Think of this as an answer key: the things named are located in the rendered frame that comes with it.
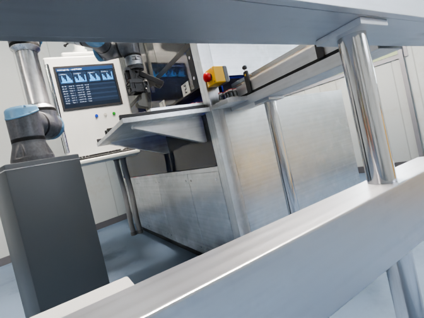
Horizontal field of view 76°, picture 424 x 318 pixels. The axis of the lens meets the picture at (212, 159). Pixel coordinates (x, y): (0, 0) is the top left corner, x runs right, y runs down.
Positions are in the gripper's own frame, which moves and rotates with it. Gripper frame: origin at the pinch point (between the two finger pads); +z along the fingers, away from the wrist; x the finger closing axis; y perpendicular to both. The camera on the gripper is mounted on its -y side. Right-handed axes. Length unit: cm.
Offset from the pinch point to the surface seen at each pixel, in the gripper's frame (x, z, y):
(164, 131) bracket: 2.4, 10.3, -3.4
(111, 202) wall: -289, 62, -21
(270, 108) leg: 34, 12, -39
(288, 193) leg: 33, 48, -39
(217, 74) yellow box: 21.6, -7.6, -25.4
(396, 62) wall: -28, -26, -300
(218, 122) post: 12.5, 11.6, -26.3
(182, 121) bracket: 2.4, 7.1, -13.5
